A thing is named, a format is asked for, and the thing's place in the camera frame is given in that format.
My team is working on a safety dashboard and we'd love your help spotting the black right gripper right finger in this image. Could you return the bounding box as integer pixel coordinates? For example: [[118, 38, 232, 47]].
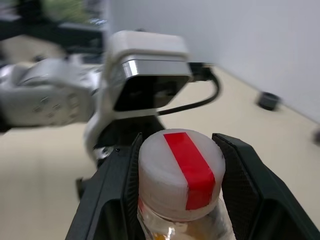
[[211, 132, 320, 240]]

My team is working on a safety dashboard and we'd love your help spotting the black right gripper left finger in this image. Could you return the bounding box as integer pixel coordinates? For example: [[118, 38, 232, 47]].
[[65, 132, 146, 240]]

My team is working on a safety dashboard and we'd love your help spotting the white bottle cap red tape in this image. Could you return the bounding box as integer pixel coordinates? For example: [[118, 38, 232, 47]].
[[137, 128, 227, 222]]

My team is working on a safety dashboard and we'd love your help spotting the dark rounded object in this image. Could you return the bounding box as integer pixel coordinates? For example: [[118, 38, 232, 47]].
[[310, 125, 320, 146]]

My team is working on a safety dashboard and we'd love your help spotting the small black cylinder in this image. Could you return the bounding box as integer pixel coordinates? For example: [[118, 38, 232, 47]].
[[255, 91, 281, 111]]

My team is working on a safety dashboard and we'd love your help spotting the dark background furniture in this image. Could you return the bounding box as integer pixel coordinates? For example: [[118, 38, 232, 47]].
[[0, 0, 109, 55]]

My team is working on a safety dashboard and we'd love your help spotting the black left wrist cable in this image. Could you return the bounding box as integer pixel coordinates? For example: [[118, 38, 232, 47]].
[[156, 62, 222, 117]]

